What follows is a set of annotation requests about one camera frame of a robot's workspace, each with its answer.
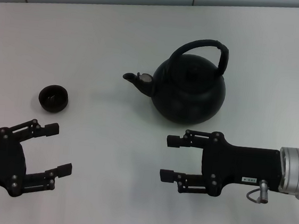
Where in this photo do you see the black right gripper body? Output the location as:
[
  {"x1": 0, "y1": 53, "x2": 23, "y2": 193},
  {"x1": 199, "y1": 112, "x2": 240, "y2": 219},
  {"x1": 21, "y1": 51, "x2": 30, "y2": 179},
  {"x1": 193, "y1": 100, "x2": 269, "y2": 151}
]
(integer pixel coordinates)
[{"x1": 197, "y1": 130, "x2": 287, "y2": 205}]

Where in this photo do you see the dark brown teacup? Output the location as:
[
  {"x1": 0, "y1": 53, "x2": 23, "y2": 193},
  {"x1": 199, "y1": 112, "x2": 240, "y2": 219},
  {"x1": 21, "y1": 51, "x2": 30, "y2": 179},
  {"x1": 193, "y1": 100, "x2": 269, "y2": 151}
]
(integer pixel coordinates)
[{"x1": 37, "y1": 83, "x2": 71, "y2": 114}]

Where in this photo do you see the black round teapot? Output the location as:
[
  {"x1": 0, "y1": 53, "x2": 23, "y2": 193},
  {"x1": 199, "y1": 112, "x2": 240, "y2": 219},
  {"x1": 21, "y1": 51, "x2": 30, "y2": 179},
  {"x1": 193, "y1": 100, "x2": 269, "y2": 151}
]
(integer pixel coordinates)
[{"x1": 118, "y1": 30, "x2": 232, "y2": 129}]

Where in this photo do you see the right gripper cable with plugs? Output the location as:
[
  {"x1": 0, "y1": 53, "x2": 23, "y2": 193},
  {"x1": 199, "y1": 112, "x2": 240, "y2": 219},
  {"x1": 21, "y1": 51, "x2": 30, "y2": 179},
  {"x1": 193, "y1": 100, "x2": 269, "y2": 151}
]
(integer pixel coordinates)
[{"x1": 245, "y1": 178, "x2": 273, "y2": 205}]

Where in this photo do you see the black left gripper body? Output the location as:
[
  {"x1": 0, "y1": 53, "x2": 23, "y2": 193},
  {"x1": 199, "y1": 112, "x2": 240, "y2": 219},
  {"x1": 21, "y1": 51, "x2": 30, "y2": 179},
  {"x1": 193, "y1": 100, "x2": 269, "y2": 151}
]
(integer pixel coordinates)
[{"x1": 0, "y1": 127, "x2": 32, "y2": 199}]

